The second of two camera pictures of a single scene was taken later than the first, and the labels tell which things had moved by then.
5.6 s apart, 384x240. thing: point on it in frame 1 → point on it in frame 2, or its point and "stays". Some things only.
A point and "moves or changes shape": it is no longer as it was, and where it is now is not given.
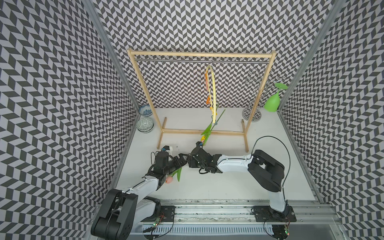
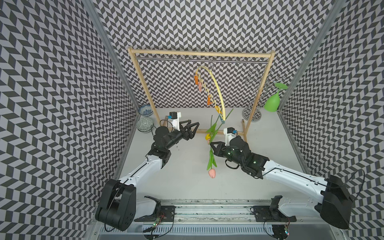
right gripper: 191,161 → 217,151
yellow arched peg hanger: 213,89 moves or changes shape
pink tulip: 203,141 → 216,132
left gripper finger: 181,160 → 191,134
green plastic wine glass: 272,102 stays
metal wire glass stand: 254,81 stays
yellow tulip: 206,135 moves or changes shape
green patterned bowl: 145,124 stays
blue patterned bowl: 145,110 stays
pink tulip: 169,179 moves or changes shape
